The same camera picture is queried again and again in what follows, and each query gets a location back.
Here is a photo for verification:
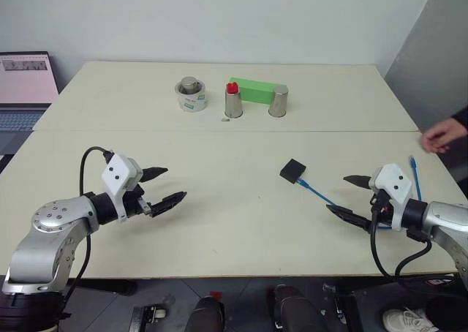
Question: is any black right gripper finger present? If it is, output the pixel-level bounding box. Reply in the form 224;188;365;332
343;174;374;191
325;204;374;233

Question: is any person's bare hand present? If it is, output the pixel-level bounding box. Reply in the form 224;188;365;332
420;119;468;155

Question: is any open laptop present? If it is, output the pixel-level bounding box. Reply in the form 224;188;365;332
0;50;60;158

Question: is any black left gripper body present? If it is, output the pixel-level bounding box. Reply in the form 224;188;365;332
121;184;153;218

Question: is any metal cylinder weight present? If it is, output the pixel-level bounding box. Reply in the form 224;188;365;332
178;76;203;97

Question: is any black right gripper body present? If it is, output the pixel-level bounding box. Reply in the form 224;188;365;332
369;189;395;227

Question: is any steel cup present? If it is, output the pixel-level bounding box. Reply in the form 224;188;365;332
268;85;289;118
224;89;244;119

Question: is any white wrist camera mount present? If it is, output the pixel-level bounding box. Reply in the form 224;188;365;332
100;154;143;224
369;163;415;231

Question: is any dark rounded shape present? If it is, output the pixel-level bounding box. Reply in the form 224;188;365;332
185;295;226;332
265;284;327;332

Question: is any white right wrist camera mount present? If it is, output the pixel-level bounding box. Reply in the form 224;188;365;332
369;163;415;231

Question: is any black table leg bar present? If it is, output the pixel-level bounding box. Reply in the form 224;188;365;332
71;279;137;297

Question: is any black caster wheel base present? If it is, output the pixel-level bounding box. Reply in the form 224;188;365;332
129;303;170;332

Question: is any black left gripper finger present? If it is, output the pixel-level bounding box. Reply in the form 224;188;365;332
140;166;170;184
149;191;189;218

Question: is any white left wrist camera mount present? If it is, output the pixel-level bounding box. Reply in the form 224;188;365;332
100;154;143;224

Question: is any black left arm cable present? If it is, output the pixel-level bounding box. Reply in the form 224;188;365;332
60;146;113;317

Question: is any white sneaker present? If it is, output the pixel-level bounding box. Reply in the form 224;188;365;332
382;306;439;332

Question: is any green box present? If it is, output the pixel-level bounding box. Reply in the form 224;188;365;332
227;76;281;105

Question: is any blue Ethernet cable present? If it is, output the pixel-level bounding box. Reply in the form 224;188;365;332
295;156;423;232

